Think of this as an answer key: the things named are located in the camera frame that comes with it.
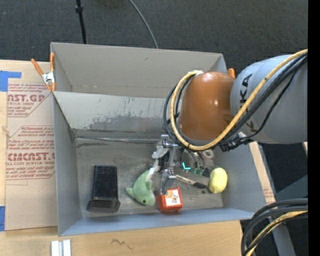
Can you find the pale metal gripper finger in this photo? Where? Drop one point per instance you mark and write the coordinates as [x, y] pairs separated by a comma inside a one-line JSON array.
[[156, 153], [167, 181]]

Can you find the orange printed cube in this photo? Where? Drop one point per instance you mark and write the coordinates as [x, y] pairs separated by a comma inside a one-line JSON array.
[[172, 200]]

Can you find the brown and black small tool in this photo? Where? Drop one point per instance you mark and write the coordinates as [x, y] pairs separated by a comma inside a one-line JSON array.
[[187, 181]]

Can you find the green toy dolphin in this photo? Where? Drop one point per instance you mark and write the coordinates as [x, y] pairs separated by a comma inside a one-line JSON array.
[[142, 190]]

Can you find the yellow toy lemon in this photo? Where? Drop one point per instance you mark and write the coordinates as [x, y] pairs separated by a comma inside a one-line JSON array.
[[218, 180]]

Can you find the black tapered container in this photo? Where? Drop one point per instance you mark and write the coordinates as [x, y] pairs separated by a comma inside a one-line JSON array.
[[105, 185]]

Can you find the grey metal bin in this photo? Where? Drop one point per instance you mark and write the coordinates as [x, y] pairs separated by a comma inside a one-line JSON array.
[[105, 117]]

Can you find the brown cardboard board, red print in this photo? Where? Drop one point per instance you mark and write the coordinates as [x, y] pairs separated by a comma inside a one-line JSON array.
[[30, 195]]

